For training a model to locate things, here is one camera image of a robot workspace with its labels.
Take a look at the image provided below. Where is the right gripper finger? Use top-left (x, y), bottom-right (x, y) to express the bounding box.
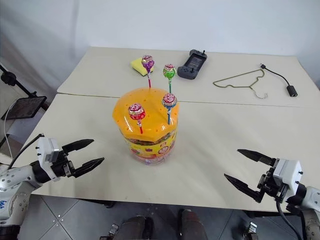
top-left (223, 173), bottom-right (265, 204)
top-left (236, 148), bottom-right (277, 167)

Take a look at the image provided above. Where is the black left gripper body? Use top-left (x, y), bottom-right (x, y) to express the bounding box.
top-left (51, 147), bottom-right (76, 180)

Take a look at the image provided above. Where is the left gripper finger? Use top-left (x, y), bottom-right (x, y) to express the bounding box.
top-left (62, 138), bottom-right (95, 154)
top-left (73, 157), bottom-right (105, 179)

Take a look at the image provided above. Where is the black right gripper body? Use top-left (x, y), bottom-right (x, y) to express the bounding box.
top-left (257, 167), bottom-right (289, 200)

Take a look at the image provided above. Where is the red wrapped lollipop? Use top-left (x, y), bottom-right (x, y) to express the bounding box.
top-left (127, 103), bottom-right (146, 134)

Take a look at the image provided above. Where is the lollipop jar with orange lid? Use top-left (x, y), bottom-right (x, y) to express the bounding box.
top-left (112, 86), bottom-right (181, 166)

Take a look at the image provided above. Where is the blue stick lollipop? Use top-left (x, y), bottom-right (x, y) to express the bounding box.
top-left (161, 92), bottom-right (178, 125)

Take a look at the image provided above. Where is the purple wrapped lollipop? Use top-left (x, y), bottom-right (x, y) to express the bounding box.
top-left (141, 54), bottom-right (154, 88)

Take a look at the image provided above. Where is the green wrapped lollipop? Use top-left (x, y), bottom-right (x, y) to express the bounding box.
top-left (162, 63), bottom-right (178, 93)

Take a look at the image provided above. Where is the metal table caster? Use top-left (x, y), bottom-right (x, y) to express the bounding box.
top-left (246, 221), bottom-right (258, 240)
top-left (108, 223), bottom-right (120, 237)

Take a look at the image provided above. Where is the dark rounded shape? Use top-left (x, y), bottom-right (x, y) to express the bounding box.
top-left (177, 208), bottom-right (208, 240)
top-left (122, 216), bottom-right (153, 240)

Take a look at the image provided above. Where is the black tablet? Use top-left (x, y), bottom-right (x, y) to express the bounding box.
top-left (1, 96), bottom-right (48, 121)

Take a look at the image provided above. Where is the yellow sponge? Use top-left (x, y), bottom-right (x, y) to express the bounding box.
top-left (130, 57), bottom-right (156, 77)

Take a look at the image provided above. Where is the black game controller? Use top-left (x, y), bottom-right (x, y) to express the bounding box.
top-left (176, 49), bottom-right (208, 80)

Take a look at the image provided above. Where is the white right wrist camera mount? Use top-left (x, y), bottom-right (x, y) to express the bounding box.
top-left (272, 157), bottom-right (304, 193)

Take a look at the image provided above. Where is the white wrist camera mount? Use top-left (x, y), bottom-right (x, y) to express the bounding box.
top-left (36, 136), bottom-right (62, 181)
top-left (272, 157), bottom-right (304, 193)

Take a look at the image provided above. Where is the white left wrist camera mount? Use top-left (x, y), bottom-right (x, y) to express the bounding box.
top-left (36, 136), bottom-right (62, 181)

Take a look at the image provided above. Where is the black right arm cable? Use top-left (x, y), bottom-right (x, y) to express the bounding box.
top-left (274, 196), bottom-right (305, 240)

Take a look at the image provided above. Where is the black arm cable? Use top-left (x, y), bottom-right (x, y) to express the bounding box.
top-left (7, 133), bottom-right (45, 171)
top-left (274, 196), bottom-right (305, 240)

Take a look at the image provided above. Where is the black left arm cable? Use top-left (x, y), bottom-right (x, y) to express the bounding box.
top-left (7, 133), bottom-right (45, 171)

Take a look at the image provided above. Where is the white cable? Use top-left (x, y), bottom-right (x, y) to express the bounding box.
top-left (3, 102), bottom-right (17, 163)

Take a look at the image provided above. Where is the black usb adapter cable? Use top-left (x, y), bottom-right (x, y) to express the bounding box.
top-left (259, 63), bottom-right (299, 98)

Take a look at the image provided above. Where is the wire clothes hanger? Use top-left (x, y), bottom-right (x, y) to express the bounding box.
top-left (212, 68), bottom-right (269, 100)

